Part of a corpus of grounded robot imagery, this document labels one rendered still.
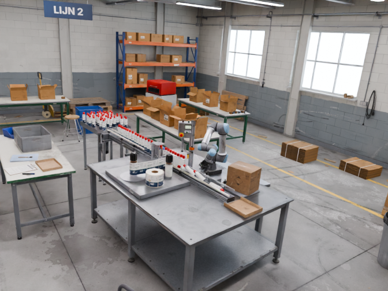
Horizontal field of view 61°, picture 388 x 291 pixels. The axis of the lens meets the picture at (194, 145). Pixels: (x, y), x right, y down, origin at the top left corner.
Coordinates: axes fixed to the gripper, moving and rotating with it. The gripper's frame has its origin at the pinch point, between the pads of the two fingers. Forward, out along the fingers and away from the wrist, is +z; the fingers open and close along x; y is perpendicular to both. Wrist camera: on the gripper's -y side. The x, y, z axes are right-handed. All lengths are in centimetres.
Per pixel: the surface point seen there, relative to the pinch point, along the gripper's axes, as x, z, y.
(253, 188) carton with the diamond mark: 49, -17, -32
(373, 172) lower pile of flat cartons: 71, 60, -440
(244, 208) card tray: 67, -19, 0
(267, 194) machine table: 61, -15, -47
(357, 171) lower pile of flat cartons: 51, 76, -425
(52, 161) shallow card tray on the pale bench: -130, 98, 116
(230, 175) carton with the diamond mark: 23.8, -14.3, -17.8
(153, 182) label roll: -9, 13, 56
